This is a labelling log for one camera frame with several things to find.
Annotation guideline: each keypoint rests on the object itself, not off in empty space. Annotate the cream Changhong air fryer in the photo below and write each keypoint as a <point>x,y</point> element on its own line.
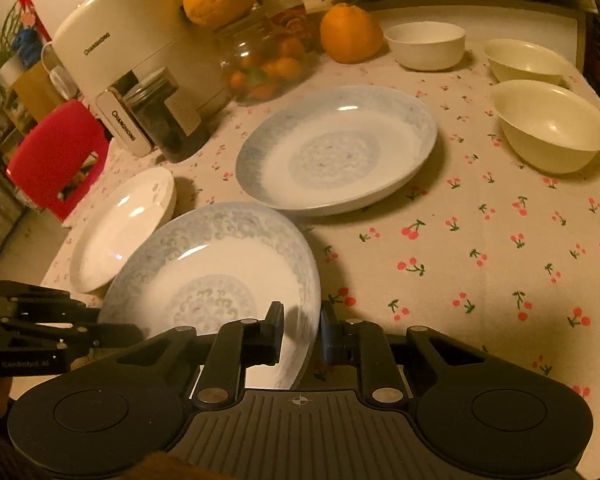
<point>107,46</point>

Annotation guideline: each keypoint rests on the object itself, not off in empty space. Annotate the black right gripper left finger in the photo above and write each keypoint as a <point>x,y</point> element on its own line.
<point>103,418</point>

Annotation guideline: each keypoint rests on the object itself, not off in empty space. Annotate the white floral plate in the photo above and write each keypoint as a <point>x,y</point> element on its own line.
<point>128,216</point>

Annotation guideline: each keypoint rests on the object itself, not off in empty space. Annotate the cherry print tablecloth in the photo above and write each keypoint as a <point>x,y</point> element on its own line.
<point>478,246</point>

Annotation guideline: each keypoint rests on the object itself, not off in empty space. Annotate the white round bowl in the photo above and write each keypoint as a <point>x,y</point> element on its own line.
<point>427,46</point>

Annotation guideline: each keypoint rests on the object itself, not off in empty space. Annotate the large orange citrus on table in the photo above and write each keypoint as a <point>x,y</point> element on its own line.
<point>350,34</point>

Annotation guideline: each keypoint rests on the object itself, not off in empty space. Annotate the blue patterned plate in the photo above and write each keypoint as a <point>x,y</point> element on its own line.
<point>336,151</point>
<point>222,263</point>

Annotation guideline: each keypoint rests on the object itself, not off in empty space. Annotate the cream bowl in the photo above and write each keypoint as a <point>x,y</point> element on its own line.
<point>511,59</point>
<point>550,127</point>

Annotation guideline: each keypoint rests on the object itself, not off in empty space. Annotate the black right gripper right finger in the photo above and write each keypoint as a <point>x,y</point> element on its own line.
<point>460,411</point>

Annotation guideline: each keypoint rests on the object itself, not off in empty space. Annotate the green potted plant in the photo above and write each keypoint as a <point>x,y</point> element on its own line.
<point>18,42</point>

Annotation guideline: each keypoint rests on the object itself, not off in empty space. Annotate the glass jar of kumquats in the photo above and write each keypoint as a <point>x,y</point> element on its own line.
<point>260,61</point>

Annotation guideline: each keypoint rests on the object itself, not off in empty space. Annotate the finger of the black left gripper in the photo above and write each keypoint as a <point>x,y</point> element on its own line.
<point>114,335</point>
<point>35,303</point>

